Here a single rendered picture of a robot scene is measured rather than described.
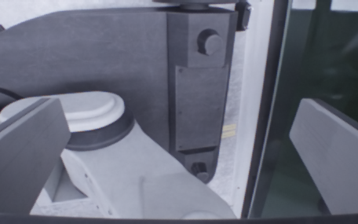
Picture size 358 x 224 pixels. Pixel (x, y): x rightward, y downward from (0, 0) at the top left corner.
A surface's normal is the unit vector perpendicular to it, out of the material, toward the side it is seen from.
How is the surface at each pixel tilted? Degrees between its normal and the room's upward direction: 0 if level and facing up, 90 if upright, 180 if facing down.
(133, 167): 90
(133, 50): 0
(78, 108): 90
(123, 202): 90
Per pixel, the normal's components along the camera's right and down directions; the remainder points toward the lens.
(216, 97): 0.20, 0.51
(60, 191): 0.00, -0.85
